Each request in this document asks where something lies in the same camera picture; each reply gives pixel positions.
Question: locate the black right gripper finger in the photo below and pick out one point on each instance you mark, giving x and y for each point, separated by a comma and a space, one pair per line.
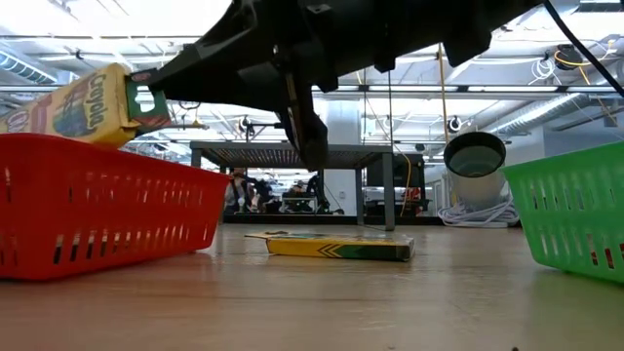
229, 34
234, 85

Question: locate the yellow snack packet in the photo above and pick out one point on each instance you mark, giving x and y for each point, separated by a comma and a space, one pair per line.
83, 112
351, 248

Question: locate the red plastic slotted basket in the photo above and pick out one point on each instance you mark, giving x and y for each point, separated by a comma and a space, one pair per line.
97, 229

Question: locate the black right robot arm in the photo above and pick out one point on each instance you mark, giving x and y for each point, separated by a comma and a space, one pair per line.
487, 19

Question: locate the grey perforated metal riser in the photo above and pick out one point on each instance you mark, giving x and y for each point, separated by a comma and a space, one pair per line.
244, 155

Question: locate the person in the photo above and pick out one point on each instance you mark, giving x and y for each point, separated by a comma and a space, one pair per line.
241, 191
301, 189

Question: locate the long ceiling light strip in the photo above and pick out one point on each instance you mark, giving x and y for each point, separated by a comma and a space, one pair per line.
487, 88

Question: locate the black cabinet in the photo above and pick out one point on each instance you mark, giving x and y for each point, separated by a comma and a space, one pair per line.
397, 185

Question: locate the green plastic slotted basket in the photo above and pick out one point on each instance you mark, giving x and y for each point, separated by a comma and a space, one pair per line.
575, 209

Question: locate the white round camera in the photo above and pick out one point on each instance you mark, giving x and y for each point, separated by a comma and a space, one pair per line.
475, 185

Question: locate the black aluminium table frame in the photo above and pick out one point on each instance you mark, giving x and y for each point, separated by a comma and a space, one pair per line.
414, 219

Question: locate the silver ventilation duct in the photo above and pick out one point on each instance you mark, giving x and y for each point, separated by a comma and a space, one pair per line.
536, 114

